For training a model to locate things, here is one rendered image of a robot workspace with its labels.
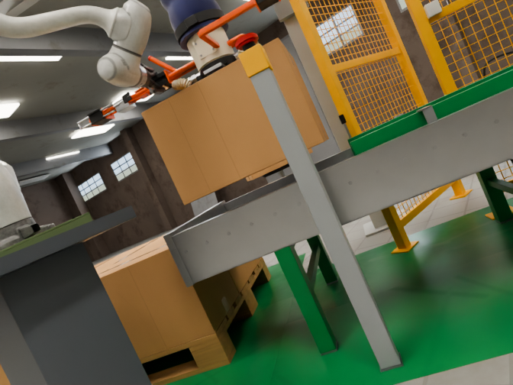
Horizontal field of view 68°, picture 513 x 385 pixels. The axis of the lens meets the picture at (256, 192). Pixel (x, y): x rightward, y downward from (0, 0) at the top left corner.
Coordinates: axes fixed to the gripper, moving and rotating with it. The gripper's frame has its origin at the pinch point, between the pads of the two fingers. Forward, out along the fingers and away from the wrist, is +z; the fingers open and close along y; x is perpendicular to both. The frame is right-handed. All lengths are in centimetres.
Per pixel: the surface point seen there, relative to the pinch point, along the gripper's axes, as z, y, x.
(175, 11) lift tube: -9.5, -18.4, 21.9
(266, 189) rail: 30, 63, 16
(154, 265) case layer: -19, 70, -29
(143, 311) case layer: -19, 87, -44
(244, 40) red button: -53, 18, 47
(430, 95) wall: 781, 60, 273
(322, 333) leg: -35, 113, 28
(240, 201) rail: 30, 63, 1
